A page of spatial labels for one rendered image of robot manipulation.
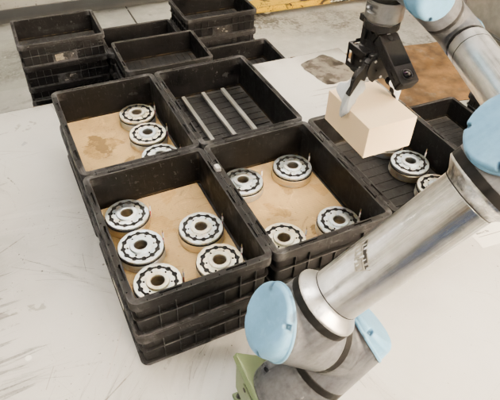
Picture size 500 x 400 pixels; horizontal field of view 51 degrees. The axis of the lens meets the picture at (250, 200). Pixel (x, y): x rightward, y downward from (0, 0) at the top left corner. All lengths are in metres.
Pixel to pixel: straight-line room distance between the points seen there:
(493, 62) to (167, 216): 0.77
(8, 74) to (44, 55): 1.06
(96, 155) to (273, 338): 0.88
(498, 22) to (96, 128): 3.45
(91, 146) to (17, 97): 1.99
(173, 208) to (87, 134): 0.41
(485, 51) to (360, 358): 0.54
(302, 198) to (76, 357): 0.64
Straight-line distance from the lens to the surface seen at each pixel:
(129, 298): 1.01
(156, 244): 1.18
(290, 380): 0.94
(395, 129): 1.15
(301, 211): 1.30
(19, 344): 1.29
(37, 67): 2.73
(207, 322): 1.15
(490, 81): 0.93
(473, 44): 0.99
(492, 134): 0.68
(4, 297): 1.39
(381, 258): 0.73
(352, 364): 0.89
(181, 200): 1.32
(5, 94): 3.55
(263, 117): 1.62
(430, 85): 3.65
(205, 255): 1.15
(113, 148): 1.52
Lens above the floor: 1.73
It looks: 43 degrees down
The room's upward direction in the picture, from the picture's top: 2 degrees clockwise
